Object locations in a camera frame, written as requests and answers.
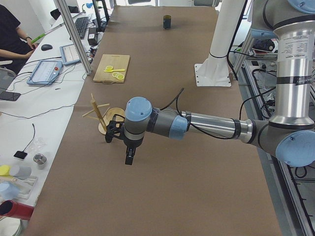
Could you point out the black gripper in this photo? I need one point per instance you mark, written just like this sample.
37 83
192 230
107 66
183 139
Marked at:
131 144

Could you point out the dark teal mug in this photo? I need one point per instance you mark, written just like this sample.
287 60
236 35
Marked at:
167 21

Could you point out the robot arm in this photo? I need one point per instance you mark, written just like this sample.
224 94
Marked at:
289 134

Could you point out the wooden cup rack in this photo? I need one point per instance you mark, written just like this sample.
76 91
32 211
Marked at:
104 114

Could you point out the steel cup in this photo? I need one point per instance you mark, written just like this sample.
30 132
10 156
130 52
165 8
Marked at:
41 160

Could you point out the grey cup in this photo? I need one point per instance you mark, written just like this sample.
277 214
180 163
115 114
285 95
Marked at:
21 172

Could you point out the yellow cup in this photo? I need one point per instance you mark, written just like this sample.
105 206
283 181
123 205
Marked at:
4 170

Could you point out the light blue cup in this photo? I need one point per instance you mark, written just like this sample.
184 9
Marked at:
8 190

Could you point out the lemon slice front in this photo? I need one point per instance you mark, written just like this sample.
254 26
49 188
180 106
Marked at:
120 76

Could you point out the yellow plastic knife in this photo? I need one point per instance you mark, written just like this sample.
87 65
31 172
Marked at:
114 70

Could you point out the lemon slice on knife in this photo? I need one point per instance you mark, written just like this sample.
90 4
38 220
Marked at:
109 68

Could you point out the wooden cutting board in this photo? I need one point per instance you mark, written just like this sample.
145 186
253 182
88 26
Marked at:
118 62

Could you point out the small black square device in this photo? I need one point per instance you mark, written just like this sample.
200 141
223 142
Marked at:
20 154

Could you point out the blue teach pendant far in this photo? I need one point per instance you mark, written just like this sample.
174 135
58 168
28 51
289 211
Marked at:
69 54

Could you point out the blue teach pendant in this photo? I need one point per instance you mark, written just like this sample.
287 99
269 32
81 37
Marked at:
69 54
45 73

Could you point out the blue teach pendant near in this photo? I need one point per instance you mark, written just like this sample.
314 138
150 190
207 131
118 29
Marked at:
45 73

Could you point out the black power adapter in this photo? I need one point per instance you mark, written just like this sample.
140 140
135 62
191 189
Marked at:
92 36

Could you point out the red cylinder bottle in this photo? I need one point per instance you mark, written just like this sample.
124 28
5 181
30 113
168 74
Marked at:
10 208

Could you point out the black computer mouse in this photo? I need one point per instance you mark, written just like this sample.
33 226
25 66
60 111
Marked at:
46 47

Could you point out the black keyboard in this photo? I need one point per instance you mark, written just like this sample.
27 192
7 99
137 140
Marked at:
81 26

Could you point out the black smartphone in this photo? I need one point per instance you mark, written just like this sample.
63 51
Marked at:
9 96

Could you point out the white bowl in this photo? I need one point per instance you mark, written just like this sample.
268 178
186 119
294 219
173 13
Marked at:
10 226

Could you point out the person in black shirt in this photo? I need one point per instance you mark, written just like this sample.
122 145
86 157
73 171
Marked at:
15 44

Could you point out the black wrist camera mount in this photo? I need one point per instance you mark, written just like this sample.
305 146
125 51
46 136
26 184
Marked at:
115 128

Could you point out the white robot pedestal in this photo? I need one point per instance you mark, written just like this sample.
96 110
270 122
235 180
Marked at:
213 72

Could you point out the aluminium frame post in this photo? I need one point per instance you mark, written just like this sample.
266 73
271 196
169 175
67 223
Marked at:
70 26

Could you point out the green handled stick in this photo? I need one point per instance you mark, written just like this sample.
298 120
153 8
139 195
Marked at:
46 33

